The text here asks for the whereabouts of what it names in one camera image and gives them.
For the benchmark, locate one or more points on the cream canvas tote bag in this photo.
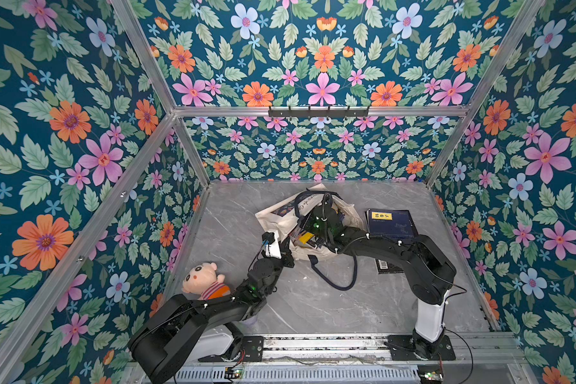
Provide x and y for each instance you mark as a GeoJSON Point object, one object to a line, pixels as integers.
{"type": "Point", "coordinates": [287, 219]}

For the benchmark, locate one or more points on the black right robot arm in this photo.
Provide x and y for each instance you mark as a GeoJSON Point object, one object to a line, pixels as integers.
{"type": "Point", "coordinates": [429, 272]}

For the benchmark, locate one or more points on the navy book yellow label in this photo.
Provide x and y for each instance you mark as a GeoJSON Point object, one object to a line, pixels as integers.
{"type": "Point", "coordinates": [396, 224]}

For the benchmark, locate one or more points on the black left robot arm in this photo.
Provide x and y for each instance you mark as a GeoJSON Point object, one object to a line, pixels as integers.
{"type": "Point", "coordinates": [164, 343]}

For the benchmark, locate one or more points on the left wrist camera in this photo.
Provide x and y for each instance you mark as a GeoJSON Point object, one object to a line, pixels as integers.
{"type": "Point", "coordinates": [271, 245]}

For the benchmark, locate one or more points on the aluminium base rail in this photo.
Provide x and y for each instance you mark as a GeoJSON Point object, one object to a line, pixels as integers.
{"type": "Point", "coordinates": [363, 358]}

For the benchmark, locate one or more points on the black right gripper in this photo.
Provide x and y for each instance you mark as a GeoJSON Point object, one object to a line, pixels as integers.
{"type": "Point", "coordinates": [314, 230]}

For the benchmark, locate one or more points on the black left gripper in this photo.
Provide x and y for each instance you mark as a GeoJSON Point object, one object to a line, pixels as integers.
{"type": "Point", "coordinates": [284, 254]}

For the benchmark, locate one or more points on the dark striped book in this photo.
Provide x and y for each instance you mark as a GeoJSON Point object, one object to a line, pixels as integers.
{"type": "Point", "coordinates": [386, 268]}

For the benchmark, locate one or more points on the plush doll toy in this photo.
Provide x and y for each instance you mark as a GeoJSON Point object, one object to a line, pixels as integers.
{"type": "Point", "coordinates": [204, 281]}

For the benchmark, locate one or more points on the yellow spine book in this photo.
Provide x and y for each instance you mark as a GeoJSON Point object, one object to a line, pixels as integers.
{"type": "Point", "coordinates": [307, 238]}

